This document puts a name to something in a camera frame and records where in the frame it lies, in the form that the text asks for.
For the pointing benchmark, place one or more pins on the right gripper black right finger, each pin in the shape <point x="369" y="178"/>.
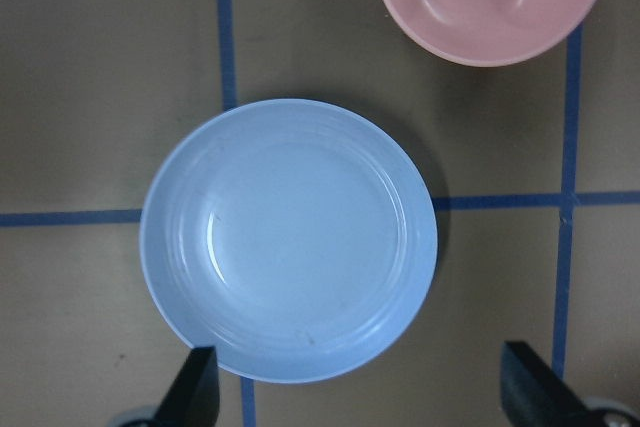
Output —
<point x="532" y="395"/>

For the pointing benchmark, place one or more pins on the blue plate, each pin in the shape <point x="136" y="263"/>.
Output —
<point x="295" y="237"/>

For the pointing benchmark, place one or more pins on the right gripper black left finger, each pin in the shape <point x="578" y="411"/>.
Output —
<point x="194" y="396"/>

